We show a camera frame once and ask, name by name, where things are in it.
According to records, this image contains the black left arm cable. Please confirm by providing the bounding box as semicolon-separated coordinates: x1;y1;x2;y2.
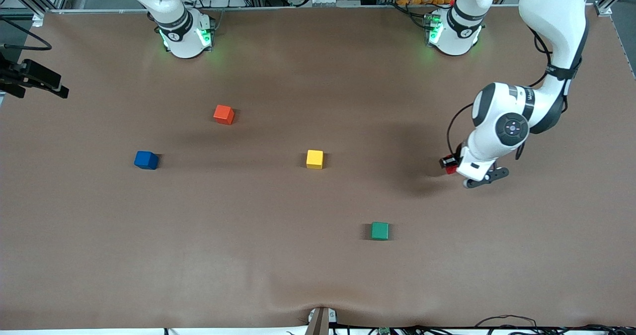
446;27;569;161

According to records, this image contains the orange cube block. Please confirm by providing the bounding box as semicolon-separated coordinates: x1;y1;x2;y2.
213;104;235;126

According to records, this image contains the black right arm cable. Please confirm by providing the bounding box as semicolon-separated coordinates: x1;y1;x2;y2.
0;16;53;51

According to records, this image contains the black cable bundle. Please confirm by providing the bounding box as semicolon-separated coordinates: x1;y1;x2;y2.
333;314;636;335

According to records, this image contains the blue cube block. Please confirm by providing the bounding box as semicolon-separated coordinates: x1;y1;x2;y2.
134;150;159;170

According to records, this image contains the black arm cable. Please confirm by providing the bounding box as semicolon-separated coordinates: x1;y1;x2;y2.
0;16;53;51
446;27;569;161

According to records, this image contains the brown camera mount post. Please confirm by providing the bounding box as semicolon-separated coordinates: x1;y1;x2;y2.
305;306;338;335

